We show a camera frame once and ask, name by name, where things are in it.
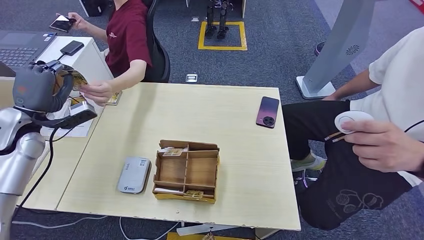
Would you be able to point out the person's left hand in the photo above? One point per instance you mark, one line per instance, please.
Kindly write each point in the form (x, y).
(387, 145)
(97, 92)

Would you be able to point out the person's right hand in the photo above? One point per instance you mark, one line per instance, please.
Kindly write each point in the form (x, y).
(78, 22)

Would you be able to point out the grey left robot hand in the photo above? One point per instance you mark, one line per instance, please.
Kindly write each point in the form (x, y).
(36, 89)

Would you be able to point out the dark smartphone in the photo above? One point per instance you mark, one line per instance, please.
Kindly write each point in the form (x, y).
(61, 23)

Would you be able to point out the stack of gold cards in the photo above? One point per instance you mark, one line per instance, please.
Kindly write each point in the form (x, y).
(116, 98)

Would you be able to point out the gold room key card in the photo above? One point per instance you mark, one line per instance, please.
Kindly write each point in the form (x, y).
(79, 81)
(173, 152)
(193, 194)

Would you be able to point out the white handheld remote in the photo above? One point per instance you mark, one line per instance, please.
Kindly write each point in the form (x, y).
(351, 117)

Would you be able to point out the person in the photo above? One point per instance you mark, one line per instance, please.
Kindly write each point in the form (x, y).
(391, 86)
(127, 36)

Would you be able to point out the grey card reader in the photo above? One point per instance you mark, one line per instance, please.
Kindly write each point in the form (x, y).
(134, 175)

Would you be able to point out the white card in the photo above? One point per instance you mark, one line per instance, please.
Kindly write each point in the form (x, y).
(165, 190)

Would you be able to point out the black cabinet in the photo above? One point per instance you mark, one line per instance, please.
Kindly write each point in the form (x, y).
(91, 7)

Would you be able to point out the black power bank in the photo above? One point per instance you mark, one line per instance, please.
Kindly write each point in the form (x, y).
(71, 48)

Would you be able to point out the white desk riser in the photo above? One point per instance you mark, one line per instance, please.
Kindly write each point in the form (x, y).
(89, 63)

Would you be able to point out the printed paper sheet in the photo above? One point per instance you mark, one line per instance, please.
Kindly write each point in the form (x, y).
(79, 132)

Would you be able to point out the grey laptop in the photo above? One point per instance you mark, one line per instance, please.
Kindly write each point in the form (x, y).
(16, 46)

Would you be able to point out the black office chair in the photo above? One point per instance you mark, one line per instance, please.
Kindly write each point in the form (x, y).
(159, 56)

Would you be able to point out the metal floor socket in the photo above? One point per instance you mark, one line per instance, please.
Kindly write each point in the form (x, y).
(191, 78)
(194, 19)

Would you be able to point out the grey kiosk stand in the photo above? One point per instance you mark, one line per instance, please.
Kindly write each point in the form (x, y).
(338, 43)

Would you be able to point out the dark shoe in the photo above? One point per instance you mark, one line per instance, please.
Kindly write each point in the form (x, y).
(319, 48)

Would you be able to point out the maroon smartphone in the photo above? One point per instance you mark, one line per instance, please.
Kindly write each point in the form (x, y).
(267, 111)

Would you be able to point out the wooden compartment box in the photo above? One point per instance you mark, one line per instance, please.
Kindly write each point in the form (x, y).
(202, 169)

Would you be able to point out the white and black humanoid robot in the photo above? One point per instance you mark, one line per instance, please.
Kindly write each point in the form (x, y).
(222, 20)

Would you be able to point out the red object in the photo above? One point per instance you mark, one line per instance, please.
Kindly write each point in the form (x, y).
(418, 4)

